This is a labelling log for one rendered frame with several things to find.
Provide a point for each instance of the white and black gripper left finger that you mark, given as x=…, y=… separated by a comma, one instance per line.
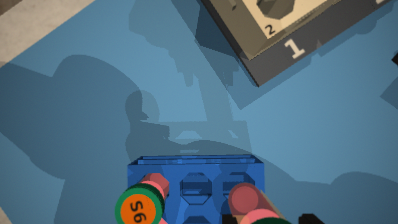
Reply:
x=228, y=219

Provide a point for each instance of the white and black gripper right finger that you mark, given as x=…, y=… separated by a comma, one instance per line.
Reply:
x=309, y=218

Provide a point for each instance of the blue bench mat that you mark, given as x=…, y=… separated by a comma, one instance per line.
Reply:
x=123, y=79

